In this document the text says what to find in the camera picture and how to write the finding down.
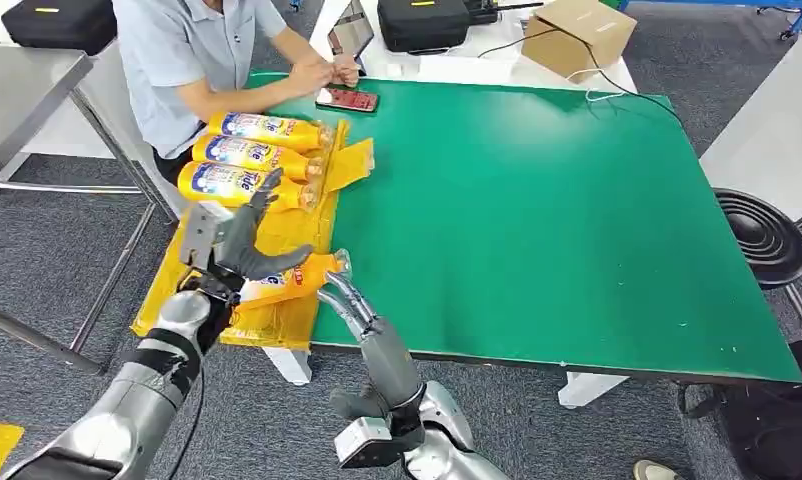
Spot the person's right hand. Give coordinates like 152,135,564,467
288,58,337,98

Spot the tablet computer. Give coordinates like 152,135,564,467
326,0,376,61

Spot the orange drink bottle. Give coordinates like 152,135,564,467
190,134,329,182
205,111,336,155
176,160,323,215
238,248,353,313

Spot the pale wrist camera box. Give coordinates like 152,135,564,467
333,415,429,470
178,201,235,272

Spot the black smartphone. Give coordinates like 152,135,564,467
315,86,380,114

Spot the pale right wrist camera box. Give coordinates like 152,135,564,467
333,415,429,470

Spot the person's left hand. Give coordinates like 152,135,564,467
331,52,363,89

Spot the white cable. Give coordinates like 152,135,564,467
565,68,629,106

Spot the black carry case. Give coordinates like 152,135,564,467
0,0,119,57
377,0,472,56

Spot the brown cardboard box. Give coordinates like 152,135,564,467
521,0,638,84

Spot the blue metal frame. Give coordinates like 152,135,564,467
616,0,802,42

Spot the yellow plastic sheet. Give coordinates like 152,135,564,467
131,119,376,351

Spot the black bag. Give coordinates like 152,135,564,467
677,331,802,480

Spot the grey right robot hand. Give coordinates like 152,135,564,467
316,271,426,423

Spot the green table mat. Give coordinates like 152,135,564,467
245,71,802,386

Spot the black radio with antenna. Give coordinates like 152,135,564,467
463,0,545,28

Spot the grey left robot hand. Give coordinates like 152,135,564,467
212,167,315,283

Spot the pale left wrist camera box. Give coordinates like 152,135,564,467
178,201,235,272

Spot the person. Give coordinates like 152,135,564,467
112,0,363,187

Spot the grey side table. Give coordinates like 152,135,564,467
697,16,802,250

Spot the beige shoe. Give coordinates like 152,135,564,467
632,459,684,480

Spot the black cable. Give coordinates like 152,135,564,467
477,26,684,127

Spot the steel table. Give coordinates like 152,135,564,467
0,46,144,207

